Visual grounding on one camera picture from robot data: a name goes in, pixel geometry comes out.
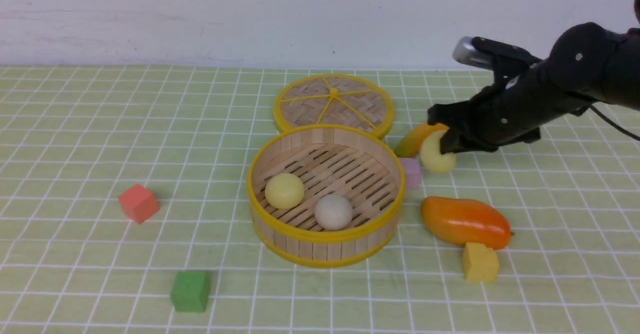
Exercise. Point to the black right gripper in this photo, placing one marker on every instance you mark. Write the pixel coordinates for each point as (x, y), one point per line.
(504, 112)

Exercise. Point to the yellow bun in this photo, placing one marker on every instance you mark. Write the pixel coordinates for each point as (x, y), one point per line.
(284, 191)
(431, 157)

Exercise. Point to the white bun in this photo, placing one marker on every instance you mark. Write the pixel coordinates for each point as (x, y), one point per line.
(333, 212)

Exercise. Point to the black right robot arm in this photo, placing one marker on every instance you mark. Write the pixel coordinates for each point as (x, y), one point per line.
(587, 64)

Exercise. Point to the woven bamboo steamer lid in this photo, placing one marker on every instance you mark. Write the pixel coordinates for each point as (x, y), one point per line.
(336, 99)

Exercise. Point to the bamboo steamer tray yellow rim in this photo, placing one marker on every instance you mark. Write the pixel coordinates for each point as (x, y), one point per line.
(327, 159)

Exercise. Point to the yellow toy banana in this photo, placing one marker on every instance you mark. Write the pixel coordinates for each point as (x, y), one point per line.
(409, 146)

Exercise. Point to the pink foam cube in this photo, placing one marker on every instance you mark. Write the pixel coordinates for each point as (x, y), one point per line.
(412, 173)

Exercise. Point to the orange toy mango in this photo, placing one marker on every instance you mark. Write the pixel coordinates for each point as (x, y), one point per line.
(459, 221)

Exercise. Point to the yellow cube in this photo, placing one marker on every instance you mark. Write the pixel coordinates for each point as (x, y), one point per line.
(480, 264)

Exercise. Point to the green cube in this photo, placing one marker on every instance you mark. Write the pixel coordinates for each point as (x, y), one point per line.
(190, 291)

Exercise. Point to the red cube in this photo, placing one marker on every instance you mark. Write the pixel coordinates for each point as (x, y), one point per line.
(138, 203)

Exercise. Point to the green checkered tablecloth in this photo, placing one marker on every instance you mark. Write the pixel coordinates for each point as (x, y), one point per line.
(74, 138)

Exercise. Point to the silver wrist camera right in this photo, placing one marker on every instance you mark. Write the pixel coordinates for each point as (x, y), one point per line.
(487, 54)

